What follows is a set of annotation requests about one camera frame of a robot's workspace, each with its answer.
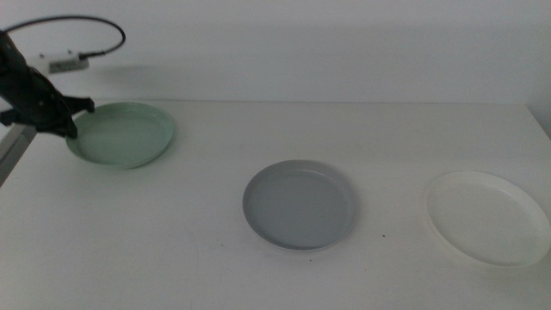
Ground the pale green shallow bowl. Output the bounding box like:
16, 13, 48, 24
65, 101, 176, 170

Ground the white shallow bowl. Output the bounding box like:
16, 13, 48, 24
424, 170, 551, 268

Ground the black camera cable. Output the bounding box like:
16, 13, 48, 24
2, 15, 127, 60

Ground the grey shallow bowl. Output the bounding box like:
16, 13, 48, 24
242, 159, 358, 253

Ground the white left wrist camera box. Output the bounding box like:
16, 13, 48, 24
28, 50, 90, 74

